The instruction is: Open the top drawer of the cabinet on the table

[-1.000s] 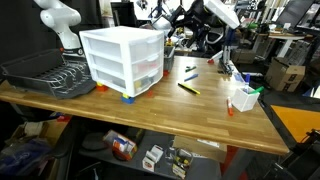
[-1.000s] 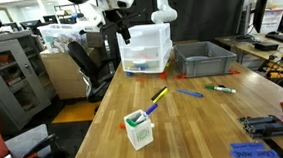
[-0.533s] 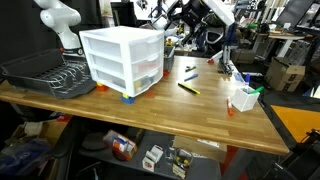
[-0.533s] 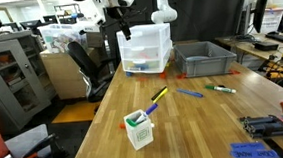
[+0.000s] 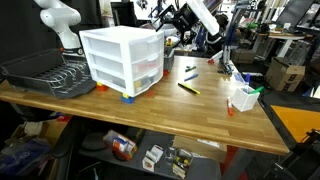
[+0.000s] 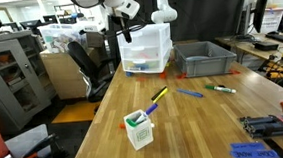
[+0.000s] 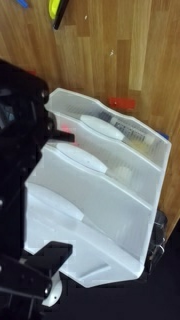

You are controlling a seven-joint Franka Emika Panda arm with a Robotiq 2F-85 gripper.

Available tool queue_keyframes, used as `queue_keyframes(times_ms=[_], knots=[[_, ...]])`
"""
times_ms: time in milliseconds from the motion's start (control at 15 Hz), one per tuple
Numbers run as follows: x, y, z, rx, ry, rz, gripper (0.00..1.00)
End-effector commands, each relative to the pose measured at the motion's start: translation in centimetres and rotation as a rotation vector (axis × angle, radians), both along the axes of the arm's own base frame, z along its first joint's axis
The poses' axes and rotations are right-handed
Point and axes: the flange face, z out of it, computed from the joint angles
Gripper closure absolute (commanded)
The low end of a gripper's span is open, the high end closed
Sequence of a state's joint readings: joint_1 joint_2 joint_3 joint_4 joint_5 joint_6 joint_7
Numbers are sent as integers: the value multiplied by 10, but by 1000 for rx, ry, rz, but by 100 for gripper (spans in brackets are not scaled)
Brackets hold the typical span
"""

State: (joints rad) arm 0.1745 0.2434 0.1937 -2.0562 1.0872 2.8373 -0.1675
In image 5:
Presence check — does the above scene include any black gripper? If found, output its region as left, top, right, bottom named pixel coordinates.
left=152, top=3, right=198, bottom=34

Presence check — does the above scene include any translucent drawer with white marker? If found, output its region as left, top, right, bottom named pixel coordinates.
left=84, top=33, right=165, bottom=63

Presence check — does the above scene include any translucent empty-looking drawer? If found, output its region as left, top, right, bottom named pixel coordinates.
left=91, top=52, right=165, bottom=80

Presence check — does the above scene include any translucent drawer with colourful items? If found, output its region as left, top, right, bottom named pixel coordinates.
left=96, top=68, right=164, bottom=95

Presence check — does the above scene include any open cardboard box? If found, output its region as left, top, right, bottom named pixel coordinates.
left=4, top=118, right=70, bottom=148

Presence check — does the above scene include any grey plastic bin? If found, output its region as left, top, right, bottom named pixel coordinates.
left=163, top=44, right=176, bottom=73

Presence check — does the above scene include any blue pen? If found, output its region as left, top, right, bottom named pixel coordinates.
left=183, top=73, right=199, bottom=83

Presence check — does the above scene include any yellow highlighter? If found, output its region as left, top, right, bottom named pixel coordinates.
left=182, top=83, right=202, bottom=96

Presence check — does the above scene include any small cardboard box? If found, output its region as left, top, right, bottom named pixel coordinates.
left=231, top=48, right=256, bottom=65

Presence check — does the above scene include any blue yellow toy block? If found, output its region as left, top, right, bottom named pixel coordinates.
left=120, top=93, right=136, bottom=105

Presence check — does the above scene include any blue tape label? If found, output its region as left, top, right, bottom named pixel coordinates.
left=234, top=71, right=246, bottom=84

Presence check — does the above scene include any orange toy block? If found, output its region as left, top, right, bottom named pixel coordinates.
left=95, top=82, right=110, bottom=93

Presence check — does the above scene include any purple capped marker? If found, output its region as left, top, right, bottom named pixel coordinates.
left=244, top=73, right=252, bottom=93

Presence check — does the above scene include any orange capped white marker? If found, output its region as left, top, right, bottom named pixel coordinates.
left=226, top=96, right=235, bottom=117

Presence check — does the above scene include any white square pen cup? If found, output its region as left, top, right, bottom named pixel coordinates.
left=231, top=85, right=261, bottom=113

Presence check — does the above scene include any white desk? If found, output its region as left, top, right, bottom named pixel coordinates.
left=258, top=31, right=301, bottom=59

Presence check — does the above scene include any green marker in cup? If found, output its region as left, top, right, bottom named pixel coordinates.
left=249, top=85, right=265, bottom=96

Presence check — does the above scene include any grey lower shelf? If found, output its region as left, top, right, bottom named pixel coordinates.
left=78, top=128, right=223, bottom=180

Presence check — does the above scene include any black computer monitor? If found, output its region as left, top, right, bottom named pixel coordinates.
left=276, top=0, right=316, bottom=29

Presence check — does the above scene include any large cardboard box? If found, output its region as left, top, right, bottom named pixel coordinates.
left=264, top=56, right=307, bottom=93

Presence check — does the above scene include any flat cardboard sheet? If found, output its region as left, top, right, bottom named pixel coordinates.
left=172, top=134, right=228, bottom=163

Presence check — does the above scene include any colourful product box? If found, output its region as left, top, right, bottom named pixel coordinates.
left=102, top=129, right=138, bottom=162

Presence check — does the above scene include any small white box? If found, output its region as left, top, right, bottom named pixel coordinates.
left=142, top=144, right=164, bottom=173

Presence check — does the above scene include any black dish rack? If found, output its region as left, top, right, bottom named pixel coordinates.
left=0, top=48, right=98, bottom=100

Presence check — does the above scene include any yellow black small box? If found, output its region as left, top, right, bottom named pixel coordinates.
left=171, top=148, right=194, bottom=180

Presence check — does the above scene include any black curtain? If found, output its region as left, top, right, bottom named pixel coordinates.
left=0, top=0, right=103, bottom=66

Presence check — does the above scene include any orange floor mat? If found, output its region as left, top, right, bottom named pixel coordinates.
left=270, top=104, right=320, bottom=144

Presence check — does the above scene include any black equipment stand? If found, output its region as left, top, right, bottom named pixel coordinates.
left=263, top=129, right=320, bottom=180

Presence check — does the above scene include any blue plastic bag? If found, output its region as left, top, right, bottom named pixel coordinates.
left=0, top=138, right=51, bottom=177

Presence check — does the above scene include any white plastic drawer cabinet frame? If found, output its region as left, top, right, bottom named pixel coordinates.
left=78, top=25, right=165, bottom=98

